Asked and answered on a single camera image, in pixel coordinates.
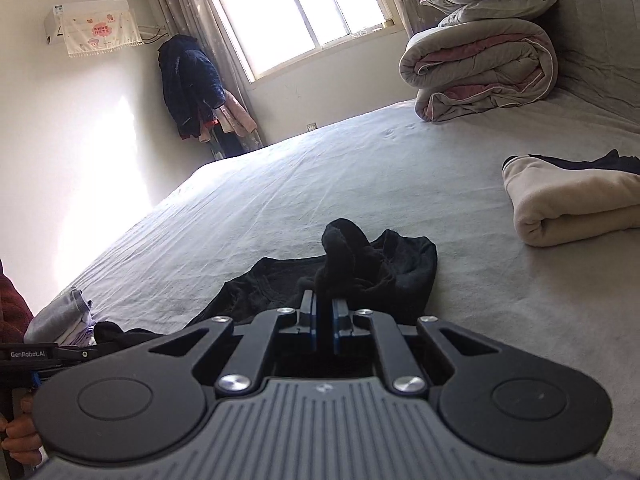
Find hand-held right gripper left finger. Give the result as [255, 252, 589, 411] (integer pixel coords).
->
[150, 291, 317, 397]

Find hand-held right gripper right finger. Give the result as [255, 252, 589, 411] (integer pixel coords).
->
[332, 298, 501, 397]

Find black t-shirt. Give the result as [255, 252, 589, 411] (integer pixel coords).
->
[92, 218, 438, 361]

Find person's left forearm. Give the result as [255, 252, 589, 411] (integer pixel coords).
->
[0, 260, 33, 346]

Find stack of folded clothes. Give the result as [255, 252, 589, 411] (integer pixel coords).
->
[24, 287, 96, 348]

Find person's left hand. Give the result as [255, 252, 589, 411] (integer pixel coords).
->
[0, 396, 48, 466]

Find grey bed sheet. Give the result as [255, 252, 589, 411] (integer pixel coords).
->
[32, 97, 640, 480]

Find hanging pink garment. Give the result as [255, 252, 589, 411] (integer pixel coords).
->
[200, 89, 257, 143]

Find folded cream garment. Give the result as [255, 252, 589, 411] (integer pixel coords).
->
[502, 155, 640, 247]

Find hanging dark blue coat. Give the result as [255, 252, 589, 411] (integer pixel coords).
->
[157, 35, 226, 140]

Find folded grey pink quilt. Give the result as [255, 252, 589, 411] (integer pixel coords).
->
[399, 17, 558, 123]

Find dark folded cloth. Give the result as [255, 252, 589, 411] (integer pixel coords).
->
[530, 149, 640, 176]

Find window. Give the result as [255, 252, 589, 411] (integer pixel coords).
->
[202, 0, 396, 83]

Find air conditioner with printed cover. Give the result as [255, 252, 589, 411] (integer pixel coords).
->
[44, 0, 143, 58]

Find grey quilted headboard cover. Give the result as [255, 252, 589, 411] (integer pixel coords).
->
[545, 0, 640, 136]

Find air conditioner cables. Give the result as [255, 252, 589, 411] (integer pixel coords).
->
[135, 22, 171, 43]

